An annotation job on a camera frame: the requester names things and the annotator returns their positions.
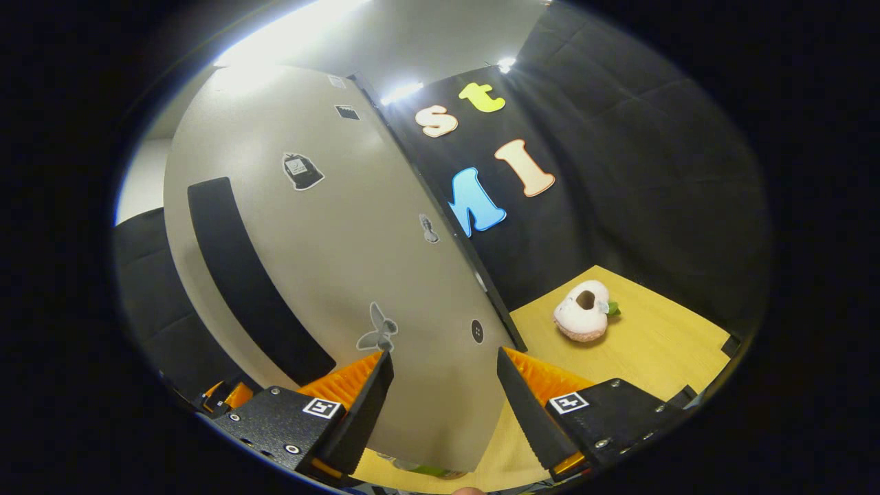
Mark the black backdrop cloth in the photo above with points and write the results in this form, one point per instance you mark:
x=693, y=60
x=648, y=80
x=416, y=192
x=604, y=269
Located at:
x=653, y=172

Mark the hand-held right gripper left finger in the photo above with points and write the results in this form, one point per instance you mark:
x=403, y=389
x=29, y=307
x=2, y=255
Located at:
x=361, y=419

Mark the beige cabinet door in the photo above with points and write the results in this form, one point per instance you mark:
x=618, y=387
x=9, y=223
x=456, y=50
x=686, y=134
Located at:
x=357, y=240

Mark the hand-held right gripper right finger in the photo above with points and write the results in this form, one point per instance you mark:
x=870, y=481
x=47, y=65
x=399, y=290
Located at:
x=529, y=419

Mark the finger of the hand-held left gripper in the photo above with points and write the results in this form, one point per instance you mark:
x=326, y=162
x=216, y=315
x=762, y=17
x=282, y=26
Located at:
x=230, y=399

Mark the clear bottle with green label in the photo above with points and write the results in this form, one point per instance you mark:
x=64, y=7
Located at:
x=433, y=471

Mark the ceiling light panel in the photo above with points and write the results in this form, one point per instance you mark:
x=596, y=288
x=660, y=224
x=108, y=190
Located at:
x=295, y=31
x=402, y=93

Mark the pink plush toy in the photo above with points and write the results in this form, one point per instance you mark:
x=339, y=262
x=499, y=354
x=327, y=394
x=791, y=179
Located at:
x=584, y=316

